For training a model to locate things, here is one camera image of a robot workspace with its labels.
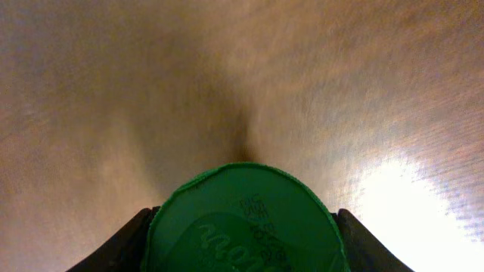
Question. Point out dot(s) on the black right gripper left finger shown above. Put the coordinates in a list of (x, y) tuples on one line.
[(123, 252)]

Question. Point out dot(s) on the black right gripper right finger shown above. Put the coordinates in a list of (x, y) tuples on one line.
[(364, 252)]

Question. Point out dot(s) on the green lid jar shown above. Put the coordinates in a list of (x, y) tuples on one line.
[(244, 217)]

